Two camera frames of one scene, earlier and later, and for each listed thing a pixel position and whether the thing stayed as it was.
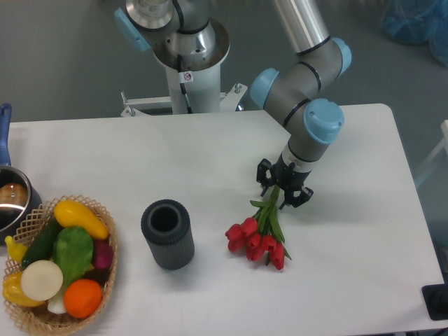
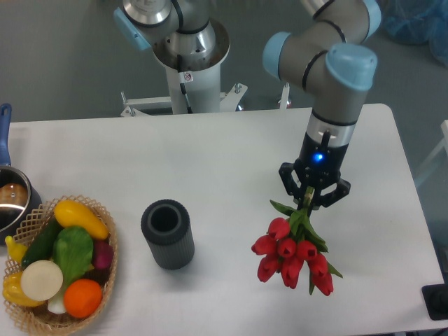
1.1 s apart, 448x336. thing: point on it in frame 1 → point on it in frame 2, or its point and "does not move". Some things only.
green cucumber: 41,247 does not move
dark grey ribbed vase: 166,224 does not move
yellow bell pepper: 12,290 does not move
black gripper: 285,176 → 319,164
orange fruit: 82,298 does not move
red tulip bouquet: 262,234 → 290,244
